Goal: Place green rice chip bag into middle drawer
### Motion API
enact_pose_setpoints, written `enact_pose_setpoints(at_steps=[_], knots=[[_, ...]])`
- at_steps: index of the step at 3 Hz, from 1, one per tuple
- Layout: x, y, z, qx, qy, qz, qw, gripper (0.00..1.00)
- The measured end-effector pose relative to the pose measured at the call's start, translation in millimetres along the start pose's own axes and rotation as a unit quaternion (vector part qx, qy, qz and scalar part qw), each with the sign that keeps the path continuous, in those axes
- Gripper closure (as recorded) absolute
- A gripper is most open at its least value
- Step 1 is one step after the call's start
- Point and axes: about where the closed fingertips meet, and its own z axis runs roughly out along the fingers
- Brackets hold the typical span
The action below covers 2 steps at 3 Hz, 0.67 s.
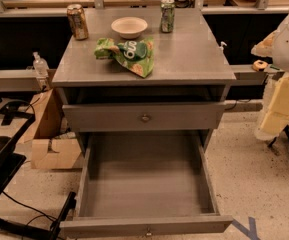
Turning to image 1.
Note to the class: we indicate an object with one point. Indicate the closed upper grey drawer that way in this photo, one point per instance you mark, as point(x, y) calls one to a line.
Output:
point(143, 116)

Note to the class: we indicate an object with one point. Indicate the green rice chip bag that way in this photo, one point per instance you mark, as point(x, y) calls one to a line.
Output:
point(135, 56)

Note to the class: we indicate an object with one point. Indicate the open middle grey drawer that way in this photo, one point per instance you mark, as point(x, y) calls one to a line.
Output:
point(145, 183)

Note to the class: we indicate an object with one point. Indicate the grey drawer cabinet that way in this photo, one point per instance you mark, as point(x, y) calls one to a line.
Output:
point(132, 80)

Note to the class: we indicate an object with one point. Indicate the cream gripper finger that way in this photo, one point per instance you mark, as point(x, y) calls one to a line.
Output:
point(274, 115)

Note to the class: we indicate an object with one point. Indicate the black metal stand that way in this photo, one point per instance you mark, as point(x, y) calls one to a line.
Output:
point(10, 161)

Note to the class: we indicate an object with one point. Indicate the cardboard box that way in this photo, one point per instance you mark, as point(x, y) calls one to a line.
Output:
point(53, 145)

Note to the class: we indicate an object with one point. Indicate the white paper bowl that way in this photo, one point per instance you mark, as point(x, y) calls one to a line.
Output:
point(129, 27)

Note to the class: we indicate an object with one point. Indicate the small white pump bottle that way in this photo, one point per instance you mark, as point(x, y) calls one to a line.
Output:
point(222, 46)

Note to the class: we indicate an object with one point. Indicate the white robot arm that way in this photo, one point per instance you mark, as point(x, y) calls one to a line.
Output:
point(276, 46)

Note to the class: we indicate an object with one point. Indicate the yellow tape measure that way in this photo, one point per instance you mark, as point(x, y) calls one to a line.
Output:
point(259, 65)

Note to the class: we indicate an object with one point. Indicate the green soda can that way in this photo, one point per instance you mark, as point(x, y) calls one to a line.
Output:
point(167, 15)

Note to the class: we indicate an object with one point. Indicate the clear plastic bottle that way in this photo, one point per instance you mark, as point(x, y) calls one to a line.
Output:
point(40, 65)

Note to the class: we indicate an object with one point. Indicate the gold soda can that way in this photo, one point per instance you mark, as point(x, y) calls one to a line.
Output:
point(77, 21)

